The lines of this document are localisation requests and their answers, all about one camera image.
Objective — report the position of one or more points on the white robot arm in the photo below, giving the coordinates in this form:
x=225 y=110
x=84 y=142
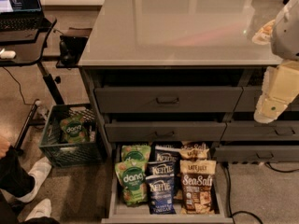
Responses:
x=285 y=36

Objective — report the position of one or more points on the person's black trouser leg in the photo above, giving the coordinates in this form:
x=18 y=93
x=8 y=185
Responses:
x=9 y=168

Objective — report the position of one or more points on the grey bottom right drawer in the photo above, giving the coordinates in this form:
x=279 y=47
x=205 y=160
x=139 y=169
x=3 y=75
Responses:
x=256 y=154

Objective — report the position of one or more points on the blue kettle chip bag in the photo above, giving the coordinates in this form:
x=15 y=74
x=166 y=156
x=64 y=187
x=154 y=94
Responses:
x=161 y=167
x=161 y=193
x=165 y=154

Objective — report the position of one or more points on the front blue kettle chip bag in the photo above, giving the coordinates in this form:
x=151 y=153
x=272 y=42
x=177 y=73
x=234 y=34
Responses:
x=161 y=193

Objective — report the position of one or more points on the middle blue kettle chip bag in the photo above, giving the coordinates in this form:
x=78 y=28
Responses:
x=161 y=167

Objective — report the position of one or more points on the brown sea salt bag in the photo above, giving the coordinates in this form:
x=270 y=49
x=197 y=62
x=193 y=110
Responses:
x=194 y=151
x=196 y=182

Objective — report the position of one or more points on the person's white sock foot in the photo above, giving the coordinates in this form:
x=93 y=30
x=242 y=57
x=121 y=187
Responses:
x=28 y=184

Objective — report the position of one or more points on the green dang bag in crate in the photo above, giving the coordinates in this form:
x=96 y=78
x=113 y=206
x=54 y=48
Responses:
x=74 y=130

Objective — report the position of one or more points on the black clamp device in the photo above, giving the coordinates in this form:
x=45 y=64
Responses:
x=72 y=44

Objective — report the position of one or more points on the grey top left drawer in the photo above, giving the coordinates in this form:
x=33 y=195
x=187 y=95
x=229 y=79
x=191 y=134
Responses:
x=167 y=99

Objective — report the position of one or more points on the front brown sea salt bag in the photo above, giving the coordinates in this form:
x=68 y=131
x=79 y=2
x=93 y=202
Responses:
x=196 y=182

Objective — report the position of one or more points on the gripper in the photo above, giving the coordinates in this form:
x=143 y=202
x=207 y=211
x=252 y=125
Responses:
x=287 y=34

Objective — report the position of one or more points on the rear blue kettle chip bag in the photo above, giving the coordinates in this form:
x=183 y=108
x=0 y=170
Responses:
x=165 y=154

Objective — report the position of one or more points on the black laptop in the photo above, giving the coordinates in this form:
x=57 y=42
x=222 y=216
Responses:
x=20 y=21

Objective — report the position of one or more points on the grey middle right drawer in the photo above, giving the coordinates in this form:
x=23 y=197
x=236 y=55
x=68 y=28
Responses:
x=254 y=131

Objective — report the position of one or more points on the grey cabinet with glossy top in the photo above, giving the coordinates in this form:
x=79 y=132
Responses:
x=178 y=43

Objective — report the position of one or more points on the white computer mouse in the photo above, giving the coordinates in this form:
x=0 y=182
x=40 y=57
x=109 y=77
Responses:
x=7 y=54

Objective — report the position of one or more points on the person's hand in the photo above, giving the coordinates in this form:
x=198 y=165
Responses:
x=4 y=146

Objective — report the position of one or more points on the green plastic crate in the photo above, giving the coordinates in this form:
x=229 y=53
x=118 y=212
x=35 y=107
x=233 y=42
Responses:
x=63 y=154

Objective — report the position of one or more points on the grey top right drawer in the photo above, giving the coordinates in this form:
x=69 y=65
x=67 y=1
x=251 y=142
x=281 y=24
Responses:
x=250 y=96

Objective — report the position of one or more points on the green dang chip bag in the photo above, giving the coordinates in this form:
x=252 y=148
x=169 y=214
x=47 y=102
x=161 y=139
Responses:
x=131 y=175
x=135 y=152

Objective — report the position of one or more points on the grey middle left drawer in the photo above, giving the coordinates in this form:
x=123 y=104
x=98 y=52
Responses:
x=165 y=131

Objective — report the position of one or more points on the rear brown sea salt bag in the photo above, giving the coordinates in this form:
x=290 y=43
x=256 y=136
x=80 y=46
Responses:
x=194 y=151

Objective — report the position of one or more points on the open bottom grey drawer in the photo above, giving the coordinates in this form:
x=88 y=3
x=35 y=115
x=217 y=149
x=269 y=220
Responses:
x=120 y=213

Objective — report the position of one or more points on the black laptop stand desk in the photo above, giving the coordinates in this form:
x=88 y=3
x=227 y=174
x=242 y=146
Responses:
x=29 y=54

